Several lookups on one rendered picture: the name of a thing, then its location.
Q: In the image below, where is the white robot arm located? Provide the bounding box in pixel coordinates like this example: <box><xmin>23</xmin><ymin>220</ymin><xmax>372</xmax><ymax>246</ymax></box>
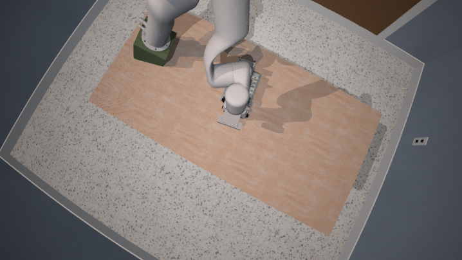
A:
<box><xmin>138</xmin><ymin>0</ymin><xmax>252</xmax><ymax>130</ymax></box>

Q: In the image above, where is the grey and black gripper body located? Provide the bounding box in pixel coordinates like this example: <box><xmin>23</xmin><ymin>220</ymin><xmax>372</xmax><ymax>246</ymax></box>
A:
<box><xmin>223</xmin><ymin>101</ymin><xmax>248</xmax><ymax>119</ymax></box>

